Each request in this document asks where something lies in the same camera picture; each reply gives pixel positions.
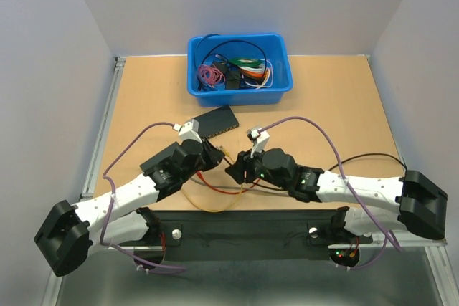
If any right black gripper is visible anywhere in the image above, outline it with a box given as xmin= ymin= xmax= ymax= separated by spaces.
xmin=224 ymin=142 xmax=290 ymax=191

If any yellow ethernet cable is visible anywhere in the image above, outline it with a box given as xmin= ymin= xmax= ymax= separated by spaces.
xmin=182 ymin=145 xmax=248 ymax=213

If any large black network switch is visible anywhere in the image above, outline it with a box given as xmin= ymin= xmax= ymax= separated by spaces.
xmin=140 ymin=142 xmax=179 ymax=176

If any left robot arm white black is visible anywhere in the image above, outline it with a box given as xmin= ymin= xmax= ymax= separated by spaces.
xmin=34 ymin=138 xmax=224 ymax=277

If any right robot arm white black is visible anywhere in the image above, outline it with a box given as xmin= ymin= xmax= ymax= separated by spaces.
xmin=225 ymin=148 xmax=448 ymax=242

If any black adapter in bin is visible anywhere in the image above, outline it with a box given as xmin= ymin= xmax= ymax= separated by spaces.
xmin=212 ymin=61 xmax=242 ymax=90

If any blue plastic bin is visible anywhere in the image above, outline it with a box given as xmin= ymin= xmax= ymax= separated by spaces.
xmin=187 ymin=33 xmax=293 ymax=107

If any black cable on table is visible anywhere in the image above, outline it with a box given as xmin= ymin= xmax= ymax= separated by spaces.
xmin=222 ymin=153 xmax=426 ymax=214

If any red ethernet cable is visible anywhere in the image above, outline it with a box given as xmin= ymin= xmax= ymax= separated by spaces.
xmin=195 ymin=171 xmax=259 ymax=196

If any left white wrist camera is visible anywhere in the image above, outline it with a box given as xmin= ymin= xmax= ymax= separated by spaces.
xmin=173 ymin=119 xmax=202 ymax=143

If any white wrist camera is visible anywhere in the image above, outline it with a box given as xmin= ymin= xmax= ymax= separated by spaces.
xmin=247 ymin=126 xmax=270 ymax=158
xmin=173 ymin=119 xmax=202 ymax=143

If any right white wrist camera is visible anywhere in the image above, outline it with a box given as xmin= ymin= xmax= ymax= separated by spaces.
xmin=247 ymin=126 xmax=270 ymax=158

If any small black network switch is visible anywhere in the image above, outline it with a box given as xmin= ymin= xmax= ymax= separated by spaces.
xmin=194 ymin=105 xmax=240 ymax=139

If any pink coiled cable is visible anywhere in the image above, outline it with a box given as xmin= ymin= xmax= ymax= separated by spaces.
xmin=197 ymin=64 xmax=226 ymax=87

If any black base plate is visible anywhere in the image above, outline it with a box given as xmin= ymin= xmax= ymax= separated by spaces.
xmin=123 ymin=207 xmax=372 ymax=262

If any green white orange cable bundle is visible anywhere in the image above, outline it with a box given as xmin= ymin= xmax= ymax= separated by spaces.
xmin=229 ymin=55 xmax=274 ymax=90

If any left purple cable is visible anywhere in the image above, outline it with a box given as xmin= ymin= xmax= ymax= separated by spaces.
xmin=99 ymin=122 xmax=187 ymax=274

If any black cable in bin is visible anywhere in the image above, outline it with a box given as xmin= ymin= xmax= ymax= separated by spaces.
xmin=195 ymin=34 xmax=268 ymax=70

